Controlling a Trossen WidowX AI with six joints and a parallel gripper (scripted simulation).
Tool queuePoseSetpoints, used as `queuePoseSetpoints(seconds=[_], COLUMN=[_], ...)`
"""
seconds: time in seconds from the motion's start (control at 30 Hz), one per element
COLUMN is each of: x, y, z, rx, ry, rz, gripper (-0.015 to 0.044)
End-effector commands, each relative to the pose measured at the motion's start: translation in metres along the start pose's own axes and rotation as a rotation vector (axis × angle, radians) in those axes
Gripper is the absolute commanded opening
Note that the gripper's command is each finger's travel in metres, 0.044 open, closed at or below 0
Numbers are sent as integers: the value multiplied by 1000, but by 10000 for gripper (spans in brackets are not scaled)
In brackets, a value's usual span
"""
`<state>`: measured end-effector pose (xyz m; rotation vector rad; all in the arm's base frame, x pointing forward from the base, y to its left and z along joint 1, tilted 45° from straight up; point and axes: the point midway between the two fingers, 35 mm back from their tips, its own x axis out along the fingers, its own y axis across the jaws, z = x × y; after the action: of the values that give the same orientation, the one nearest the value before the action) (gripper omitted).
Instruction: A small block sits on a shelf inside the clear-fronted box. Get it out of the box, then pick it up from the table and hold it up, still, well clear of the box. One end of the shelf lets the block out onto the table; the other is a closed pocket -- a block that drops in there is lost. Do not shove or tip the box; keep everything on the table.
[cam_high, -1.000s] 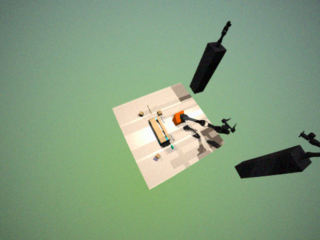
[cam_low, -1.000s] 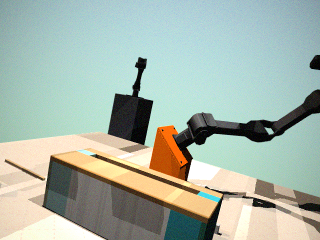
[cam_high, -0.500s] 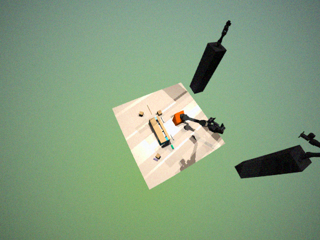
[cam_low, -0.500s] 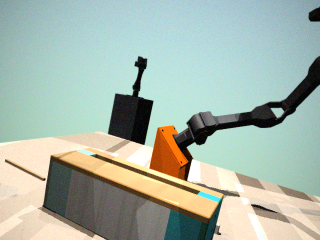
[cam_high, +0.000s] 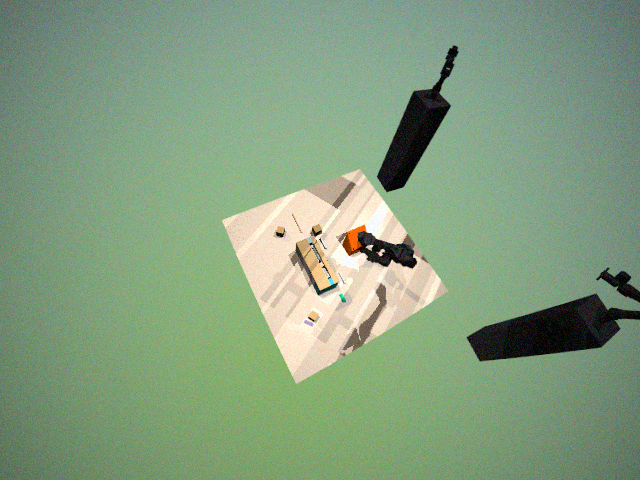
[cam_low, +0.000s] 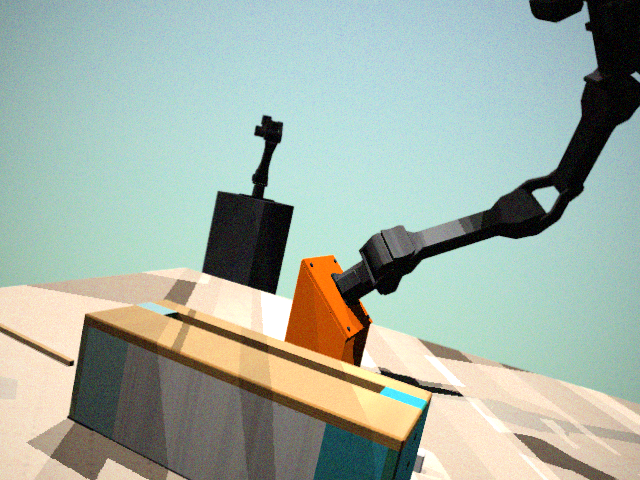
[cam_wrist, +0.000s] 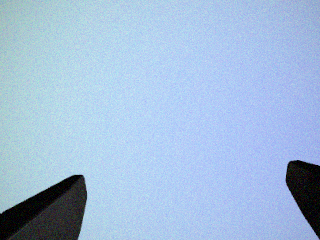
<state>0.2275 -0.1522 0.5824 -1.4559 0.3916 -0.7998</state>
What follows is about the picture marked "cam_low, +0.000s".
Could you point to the tan wooden stick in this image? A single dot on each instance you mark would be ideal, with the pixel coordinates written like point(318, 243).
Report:
point(37, 345)

